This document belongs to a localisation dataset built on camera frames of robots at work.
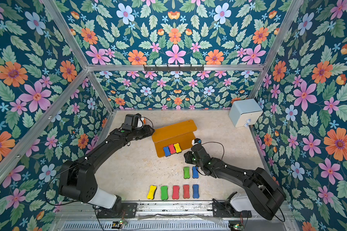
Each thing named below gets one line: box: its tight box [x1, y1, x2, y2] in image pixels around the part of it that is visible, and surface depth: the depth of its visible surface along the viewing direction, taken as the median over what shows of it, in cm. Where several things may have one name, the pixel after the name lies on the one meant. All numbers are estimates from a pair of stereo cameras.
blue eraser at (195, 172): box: [191, 166, 200, 179], surface depth 87 cm
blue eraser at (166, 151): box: [162, 146, 172, 157], surface depth 95 cm
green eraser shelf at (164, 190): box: [160, 185, 169, 201], surface depth 82 cm
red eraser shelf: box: [168, 143, 176, 155], surface depth 96 cm
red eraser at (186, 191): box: [183, 184, 190, 199], surface depth 81 cm
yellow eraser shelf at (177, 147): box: [173, 142, 182, 154], surface depth 97 cm
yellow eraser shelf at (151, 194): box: [146, 184, 158, 200], surface depth 80 cm
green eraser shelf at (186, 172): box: [183, 166, 190, 180], surface depth 88 cm
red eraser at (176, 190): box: [172, 185, 180, 200], surface depth 82 cm
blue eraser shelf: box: [192, 184, 200, 199], surface depth 81 cm
